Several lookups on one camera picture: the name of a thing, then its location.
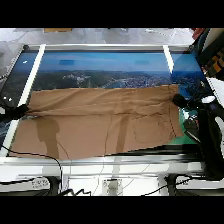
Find black cable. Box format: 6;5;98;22
0;145;64;196
139;179;192;197

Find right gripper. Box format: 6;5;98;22
172;93;188;108

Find brown trousers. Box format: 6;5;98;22
8;83;185;161

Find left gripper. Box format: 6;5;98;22
13;103;31;118

